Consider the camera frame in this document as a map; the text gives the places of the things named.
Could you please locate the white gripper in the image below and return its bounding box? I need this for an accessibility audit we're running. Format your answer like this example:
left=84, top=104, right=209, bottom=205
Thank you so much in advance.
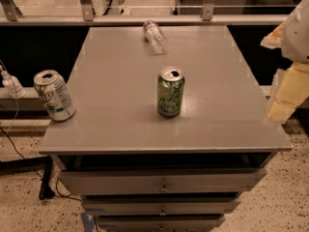
left=261, top=0, right=309, bottom=124

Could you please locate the white green 7up can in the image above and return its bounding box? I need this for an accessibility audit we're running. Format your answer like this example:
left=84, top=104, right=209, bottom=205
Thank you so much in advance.
left=34, top=70, right=75, bottom=122

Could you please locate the green LaCroix can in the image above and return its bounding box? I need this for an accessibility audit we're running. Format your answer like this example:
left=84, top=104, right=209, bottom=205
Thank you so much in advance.
left=157, top=67, right=185, bottom=117

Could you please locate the clear plastic water bottle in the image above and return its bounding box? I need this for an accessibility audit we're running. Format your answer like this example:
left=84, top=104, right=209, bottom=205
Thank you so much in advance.
left=143, top=19, right=167, bottom=55

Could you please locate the grey drawer cabinet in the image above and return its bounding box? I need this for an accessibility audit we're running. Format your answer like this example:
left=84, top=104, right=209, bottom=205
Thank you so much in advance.
left=38, top=24, right=294, bottom=232

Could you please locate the top grey drawer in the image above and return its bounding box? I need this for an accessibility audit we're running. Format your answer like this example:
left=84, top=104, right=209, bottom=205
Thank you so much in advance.
left=60, top=168, right=267, bottom=195

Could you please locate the grey drawer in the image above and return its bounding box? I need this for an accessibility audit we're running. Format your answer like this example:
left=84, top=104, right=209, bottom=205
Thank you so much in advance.
left=60, top=168, right=267, bottom=195
left=83, top=195, right=239, bottom=216
left=97, top=215, right=225, bottom=230

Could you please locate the middle grey drawer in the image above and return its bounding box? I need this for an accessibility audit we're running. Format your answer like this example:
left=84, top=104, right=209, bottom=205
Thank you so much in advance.
left=83, top=195, right=239, bottom=216

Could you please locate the bottom grey drawer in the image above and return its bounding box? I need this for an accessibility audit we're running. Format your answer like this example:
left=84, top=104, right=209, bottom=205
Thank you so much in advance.
left=97, top=215, right=225, bottom=230

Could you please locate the black metal stand leg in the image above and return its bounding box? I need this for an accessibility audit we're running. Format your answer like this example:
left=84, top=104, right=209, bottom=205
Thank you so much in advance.
left=0, top=156, right=55, bottom=200

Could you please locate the black floor cable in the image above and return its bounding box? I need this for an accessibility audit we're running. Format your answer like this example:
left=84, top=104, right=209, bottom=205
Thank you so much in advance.
left=0, top=60, right=83, bottom=202

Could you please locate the metal railing frame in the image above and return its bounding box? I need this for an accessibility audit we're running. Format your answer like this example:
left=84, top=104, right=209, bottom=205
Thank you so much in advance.
left=1, top=0, right=301, bottom=26

